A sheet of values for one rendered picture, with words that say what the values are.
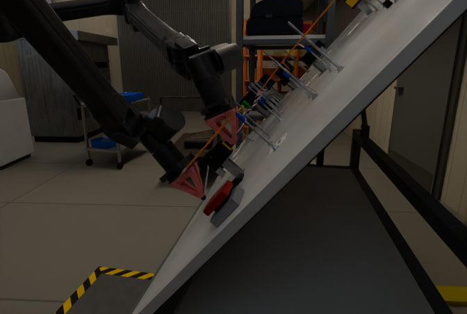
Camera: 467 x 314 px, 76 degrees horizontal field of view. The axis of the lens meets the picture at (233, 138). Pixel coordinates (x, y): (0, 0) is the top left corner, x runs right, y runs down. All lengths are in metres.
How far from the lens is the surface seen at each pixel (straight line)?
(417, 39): 0.40
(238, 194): 0.49
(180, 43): 0.71
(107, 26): 9.45
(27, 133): 5.18
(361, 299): 0.82
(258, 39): 1.62
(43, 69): 5.89
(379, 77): 0.39
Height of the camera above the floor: 1.31
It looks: 14 degrees down
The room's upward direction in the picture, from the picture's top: straight up
